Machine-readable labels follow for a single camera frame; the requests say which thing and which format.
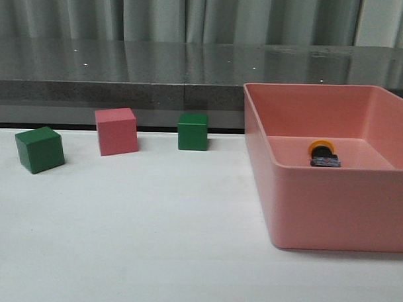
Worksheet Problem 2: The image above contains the yellow push button switch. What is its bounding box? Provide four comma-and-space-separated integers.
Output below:
308, 139, 341, 168

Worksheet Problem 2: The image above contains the grey stone ledge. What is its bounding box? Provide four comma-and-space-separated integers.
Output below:
0, 37, 403, 132

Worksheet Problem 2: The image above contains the left green wooden cube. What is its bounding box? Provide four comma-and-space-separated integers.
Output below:
15, 126, 66, 174

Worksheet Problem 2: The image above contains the pink plastic bin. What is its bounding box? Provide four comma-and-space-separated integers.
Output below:
244, 83, 403, 252

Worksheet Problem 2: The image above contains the green wooden cube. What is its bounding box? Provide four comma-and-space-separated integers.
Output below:
15, 126, 66, 174
177, 113, 208, 151

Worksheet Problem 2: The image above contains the pink wooden cube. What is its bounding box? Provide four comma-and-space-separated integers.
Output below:
94, 107, 139, 156

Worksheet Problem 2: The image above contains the grey curtain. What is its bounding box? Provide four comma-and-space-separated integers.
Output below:
0, 0, 403, 48

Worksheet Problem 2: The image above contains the right green wooden cube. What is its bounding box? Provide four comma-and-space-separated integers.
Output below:
177, 113, 208, 151

